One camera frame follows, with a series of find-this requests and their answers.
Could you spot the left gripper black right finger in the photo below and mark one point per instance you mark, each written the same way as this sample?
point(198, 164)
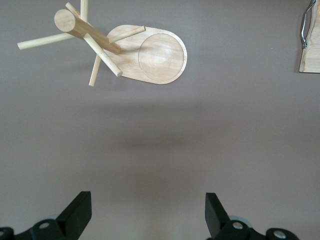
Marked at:
point(217, 217)

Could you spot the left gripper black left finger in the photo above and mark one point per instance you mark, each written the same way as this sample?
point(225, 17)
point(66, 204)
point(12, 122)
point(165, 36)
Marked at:
point(75, 215)

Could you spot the brown table cloth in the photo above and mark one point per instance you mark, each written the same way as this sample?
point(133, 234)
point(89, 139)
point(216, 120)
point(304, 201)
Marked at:
point(160, 150)

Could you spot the bamboo cutting board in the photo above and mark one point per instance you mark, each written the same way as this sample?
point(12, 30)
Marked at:
point(312, 62)

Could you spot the wooden mug rack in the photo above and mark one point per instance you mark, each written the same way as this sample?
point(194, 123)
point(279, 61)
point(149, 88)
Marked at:
point(160, 57)

